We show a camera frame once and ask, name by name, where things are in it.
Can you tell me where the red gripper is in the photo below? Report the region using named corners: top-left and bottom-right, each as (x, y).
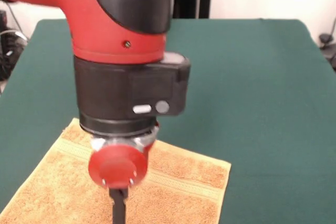
top-left (88, 121), bottom-right (160, 224)

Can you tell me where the black cable bundle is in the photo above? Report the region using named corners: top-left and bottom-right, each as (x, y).
top-left (0, 27), bottom-right (28, 81)

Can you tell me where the thin grey cable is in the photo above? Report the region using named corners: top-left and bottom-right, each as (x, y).
top-left (7, 2), bottom-right (23, 35)

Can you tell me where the small black adapter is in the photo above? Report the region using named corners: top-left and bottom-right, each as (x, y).
top-left (319, 33), bottom-right (332, 49)

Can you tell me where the black device with red light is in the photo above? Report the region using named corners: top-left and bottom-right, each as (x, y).
top-left (0, 10), bottom-right (8, 29)

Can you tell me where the orange terry towel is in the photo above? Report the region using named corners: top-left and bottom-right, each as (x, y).
top-left (0, 118), bottom-right (232, 224)

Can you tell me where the dark green table cloth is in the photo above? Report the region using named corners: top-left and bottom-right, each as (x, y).
top-left (0, 18), bottom-right (336, 224)

